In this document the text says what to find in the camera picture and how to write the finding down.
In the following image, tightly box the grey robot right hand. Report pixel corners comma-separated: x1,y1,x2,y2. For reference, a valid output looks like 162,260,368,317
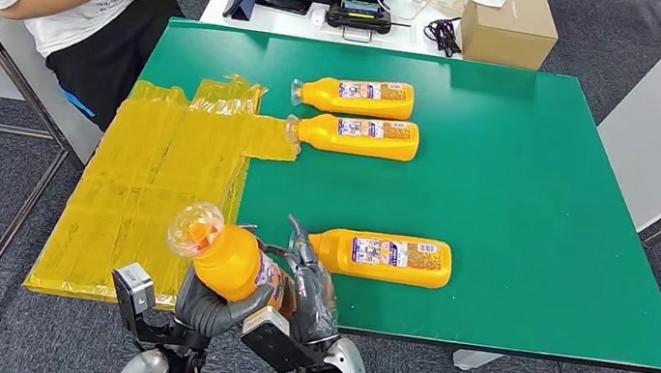
246,211,357,351

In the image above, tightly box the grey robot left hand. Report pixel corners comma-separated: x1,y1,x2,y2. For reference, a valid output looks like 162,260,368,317
170,262,278,351

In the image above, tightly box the orange detergent bottle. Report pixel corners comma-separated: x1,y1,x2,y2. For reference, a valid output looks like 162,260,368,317
281,104,423,165
287,67,417,126
157,196,309,320
303,221,457,293

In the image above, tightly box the black smartphone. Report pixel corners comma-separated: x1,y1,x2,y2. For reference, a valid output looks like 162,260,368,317
255,0,314,17

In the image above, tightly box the person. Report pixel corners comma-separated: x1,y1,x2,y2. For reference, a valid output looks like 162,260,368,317
0,0,253,153

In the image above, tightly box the black handheld controller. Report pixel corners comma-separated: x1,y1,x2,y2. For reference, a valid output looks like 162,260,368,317
322,0,396,47

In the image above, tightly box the yellow taped cardboard mat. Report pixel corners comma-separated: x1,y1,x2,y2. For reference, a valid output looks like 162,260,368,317
22,49,310,327

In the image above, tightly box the white table foot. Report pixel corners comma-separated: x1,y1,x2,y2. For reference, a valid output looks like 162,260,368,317
451,348,504,373

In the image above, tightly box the brown cardboard box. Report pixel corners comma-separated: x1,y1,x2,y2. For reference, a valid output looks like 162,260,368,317
453,0,564,74

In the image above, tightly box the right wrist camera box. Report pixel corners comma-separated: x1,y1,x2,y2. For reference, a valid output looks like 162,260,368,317
235,303,332,373

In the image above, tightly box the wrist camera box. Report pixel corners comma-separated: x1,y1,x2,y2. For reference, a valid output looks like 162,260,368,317
235,303,332,373
101,258,185,349

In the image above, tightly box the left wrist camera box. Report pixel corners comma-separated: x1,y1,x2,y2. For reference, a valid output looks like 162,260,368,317
101,258,185,349

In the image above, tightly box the black cable bundle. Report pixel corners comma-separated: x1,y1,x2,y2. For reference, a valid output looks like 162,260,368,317
418,14,468,61

